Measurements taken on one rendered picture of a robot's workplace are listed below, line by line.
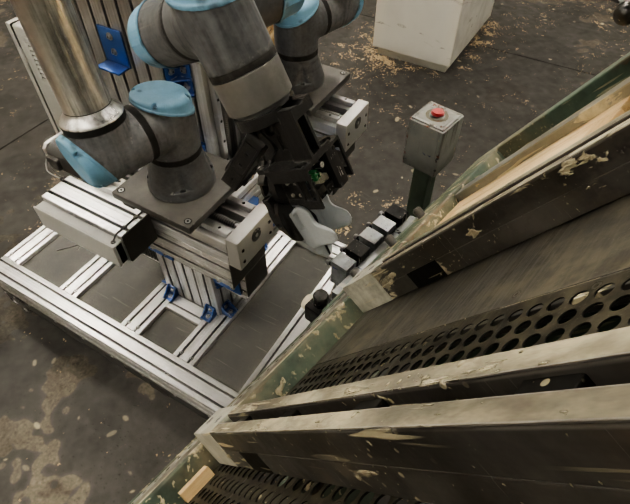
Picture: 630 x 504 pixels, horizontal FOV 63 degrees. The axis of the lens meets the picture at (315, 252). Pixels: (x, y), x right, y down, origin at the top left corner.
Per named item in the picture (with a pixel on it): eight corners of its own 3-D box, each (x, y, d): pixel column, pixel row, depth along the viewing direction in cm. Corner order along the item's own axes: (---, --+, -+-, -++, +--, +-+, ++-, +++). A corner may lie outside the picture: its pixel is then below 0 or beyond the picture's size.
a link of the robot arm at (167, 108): (213, 144, 110) (202, 87, 99) (160, 174, 103) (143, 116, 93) (179, 121, 115) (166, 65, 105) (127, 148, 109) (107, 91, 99)
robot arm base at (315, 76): (259, 84, 143) (256, 50, 136) (289, 60, 152) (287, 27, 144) (306, 100, 138) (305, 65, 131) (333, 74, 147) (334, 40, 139)
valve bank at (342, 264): (386, 233, 170) (394, 178, 152) (422, 254, 164) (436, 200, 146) (283, 332, 145) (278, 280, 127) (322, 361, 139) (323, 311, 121)
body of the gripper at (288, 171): (324, 216, 56) (277, 117, 50) (269, 216, 62) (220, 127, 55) (357, 176, 60) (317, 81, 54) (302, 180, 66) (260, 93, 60)
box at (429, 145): (421, 146, 171) (430, 99, 158) (452, 161, 166) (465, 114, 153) (401, 164, 165) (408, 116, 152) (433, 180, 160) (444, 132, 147)
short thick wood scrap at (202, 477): (211, 473, 90) (204, 465, 90) (215, 474, 88) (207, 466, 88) (184, 501, 87) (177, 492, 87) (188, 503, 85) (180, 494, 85)
